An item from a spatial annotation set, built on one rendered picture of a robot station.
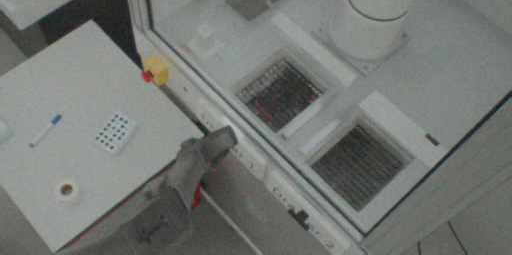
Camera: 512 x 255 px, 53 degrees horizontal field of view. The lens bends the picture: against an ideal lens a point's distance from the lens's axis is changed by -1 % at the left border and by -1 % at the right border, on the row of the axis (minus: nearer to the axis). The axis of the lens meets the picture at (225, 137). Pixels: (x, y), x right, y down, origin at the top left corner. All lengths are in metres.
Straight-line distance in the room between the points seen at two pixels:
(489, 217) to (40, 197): 1.98
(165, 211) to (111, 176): 0.77
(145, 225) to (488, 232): 2.05
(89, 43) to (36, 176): 0.52
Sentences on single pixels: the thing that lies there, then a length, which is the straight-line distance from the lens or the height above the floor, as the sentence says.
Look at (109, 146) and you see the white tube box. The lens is 1.63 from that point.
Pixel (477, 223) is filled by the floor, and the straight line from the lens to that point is 2.67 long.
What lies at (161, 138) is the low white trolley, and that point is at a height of 0.76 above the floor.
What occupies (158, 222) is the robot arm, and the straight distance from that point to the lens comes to 0.86.
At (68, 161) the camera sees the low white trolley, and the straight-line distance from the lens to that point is 1.68.
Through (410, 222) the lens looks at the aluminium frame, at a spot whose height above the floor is 1.25.
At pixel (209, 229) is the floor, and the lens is 2.34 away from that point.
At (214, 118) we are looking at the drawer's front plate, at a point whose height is 0.92.
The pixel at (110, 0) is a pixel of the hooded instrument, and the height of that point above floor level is 0.66.
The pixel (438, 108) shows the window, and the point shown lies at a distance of 0.87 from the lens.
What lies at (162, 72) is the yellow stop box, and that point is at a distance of 1.62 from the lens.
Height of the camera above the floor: 2.25
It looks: 64 degrees down
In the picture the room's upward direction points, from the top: 5 degrees clockwise
